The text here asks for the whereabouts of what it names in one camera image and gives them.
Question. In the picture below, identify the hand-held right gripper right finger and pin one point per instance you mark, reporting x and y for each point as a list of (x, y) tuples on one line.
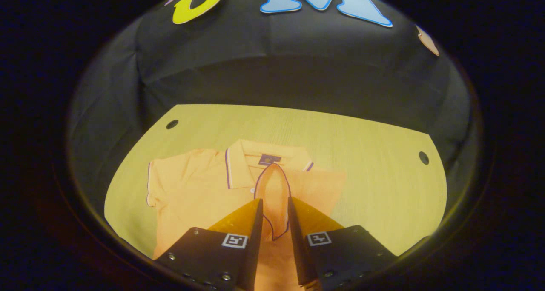
[(298, 248)]

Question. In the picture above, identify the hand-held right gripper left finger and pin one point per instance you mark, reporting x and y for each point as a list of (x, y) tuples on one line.
[(254, 248)]

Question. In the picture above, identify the orange T-shirt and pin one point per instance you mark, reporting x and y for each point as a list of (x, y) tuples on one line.
[(200, 197)]

